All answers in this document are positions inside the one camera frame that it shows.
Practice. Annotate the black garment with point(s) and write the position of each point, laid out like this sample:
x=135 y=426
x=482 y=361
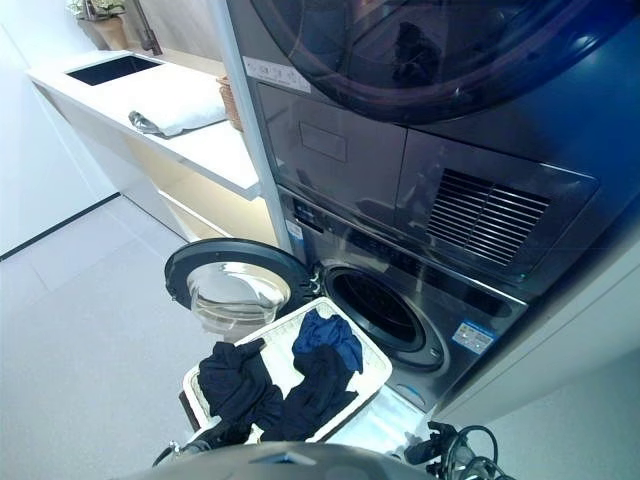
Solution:
x=235 y=380

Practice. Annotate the silver robot torso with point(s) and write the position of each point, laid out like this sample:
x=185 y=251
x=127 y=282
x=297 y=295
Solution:
x=270 y=462

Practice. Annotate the narrow white upright panel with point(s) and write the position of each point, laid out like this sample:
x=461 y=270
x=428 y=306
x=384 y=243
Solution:
x=260 y=150

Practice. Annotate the potted plant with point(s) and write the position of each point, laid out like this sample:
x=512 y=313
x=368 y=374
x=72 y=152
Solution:
x=107 y=30

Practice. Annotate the grey washing machine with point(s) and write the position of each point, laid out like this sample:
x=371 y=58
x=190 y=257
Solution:
x=475 y=310

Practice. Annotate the blue white washer sticker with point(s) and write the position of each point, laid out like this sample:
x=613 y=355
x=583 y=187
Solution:
x=473 y=335

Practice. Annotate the round glass washer door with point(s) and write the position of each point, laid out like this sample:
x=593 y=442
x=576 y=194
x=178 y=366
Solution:
x=225 y=250

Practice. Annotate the white woven laundry basket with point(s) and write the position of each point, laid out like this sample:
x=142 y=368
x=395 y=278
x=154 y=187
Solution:
x=374 y=364

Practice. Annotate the folded white towel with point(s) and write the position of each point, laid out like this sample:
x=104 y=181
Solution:
x=190 y=112

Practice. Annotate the wide white enclosure panel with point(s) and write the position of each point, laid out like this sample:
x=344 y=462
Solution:
x=560 y=350

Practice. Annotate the grey tumble dryer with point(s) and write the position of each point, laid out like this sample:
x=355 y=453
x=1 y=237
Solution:
x=350 y=150

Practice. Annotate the dark navy garment orange trim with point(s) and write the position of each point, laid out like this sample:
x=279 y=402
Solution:
x=315 y=395

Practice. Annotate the blue garment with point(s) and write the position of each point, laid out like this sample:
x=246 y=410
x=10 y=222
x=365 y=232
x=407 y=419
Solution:
x=325 y=335

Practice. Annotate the white dryer label sticker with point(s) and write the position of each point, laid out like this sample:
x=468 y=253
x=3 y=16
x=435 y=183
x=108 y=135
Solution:
x=275 y=74

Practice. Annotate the dark rectangular sink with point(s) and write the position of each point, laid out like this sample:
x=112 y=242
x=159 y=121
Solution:
x=115 y=70

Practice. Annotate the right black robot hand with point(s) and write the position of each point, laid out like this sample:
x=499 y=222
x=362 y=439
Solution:
x=430 y=445

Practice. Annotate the dark faucet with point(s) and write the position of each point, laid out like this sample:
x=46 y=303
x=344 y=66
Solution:
x=151 y=30

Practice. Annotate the brown wicker basket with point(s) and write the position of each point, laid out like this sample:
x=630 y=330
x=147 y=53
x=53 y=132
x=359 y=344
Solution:
x=231 y=102

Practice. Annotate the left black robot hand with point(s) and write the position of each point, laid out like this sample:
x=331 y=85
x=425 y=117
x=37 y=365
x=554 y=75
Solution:
x=195 y=446

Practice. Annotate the white counter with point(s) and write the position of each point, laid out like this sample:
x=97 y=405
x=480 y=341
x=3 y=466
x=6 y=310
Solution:
x=100 y=102

